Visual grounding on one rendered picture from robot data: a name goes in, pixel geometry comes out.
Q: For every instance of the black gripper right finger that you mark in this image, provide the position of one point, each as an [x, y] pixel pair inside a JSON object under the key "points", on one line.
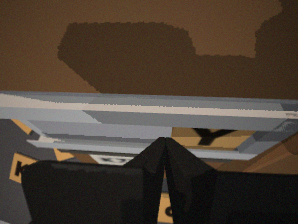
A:
{"points": [[200, 194]]}

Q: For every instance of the white paper label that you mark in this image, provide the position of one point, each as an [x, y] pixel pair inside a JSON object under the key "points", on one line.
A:
{"points": [[111, 160]]}

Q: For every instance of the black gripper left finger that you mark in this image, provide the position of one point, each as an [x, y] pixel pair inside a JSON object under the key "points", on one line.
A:
{"points": [[128, 193]]}

